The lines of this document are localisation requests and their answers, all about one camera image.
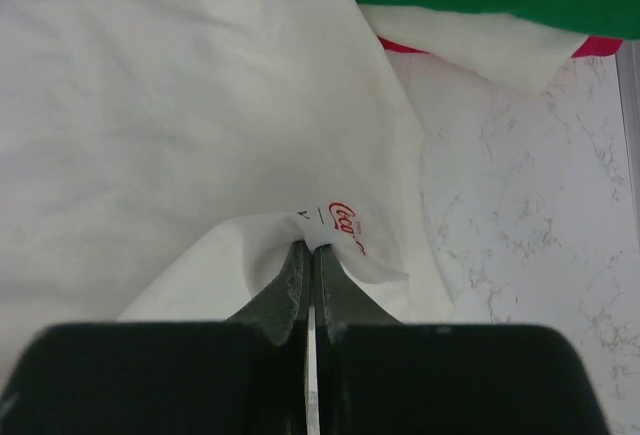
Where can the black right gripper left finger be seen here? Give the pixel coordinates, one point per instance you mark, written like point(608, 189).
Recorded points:
point(242, 375)

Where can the pink folded t-shirt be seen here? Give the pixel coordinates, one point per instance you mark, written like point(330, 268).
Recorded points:
point(592, 47)

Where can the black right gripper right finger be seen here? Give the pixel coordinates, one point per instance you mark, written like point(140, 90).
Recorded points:
point(377, 375)

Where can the white folded t-shirt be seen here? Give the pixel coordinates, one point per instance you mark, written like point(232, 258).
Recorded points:
point(501, 48)

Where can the white Coca-Cola t-shirt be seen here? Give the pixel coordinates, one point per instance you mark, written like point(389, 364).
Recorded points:
point(159, 157)

